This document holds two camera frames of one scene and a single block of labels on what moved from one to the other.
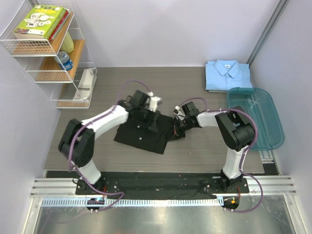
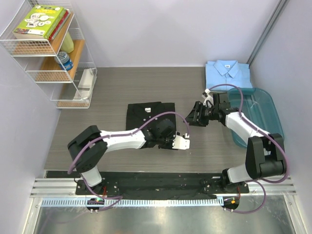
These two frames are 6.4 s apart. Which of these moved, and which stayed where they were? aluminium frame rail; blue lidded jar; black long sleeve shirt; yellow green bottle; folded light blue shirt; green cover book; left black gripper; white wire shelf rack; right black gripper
Moved: left black gripper; right black gripper; black long sleeve shirt
Stayed: aluminium frame rail; yellow green bottle; blue lidded jar; white wire shelf rack; folded light blue shirt; green cover book
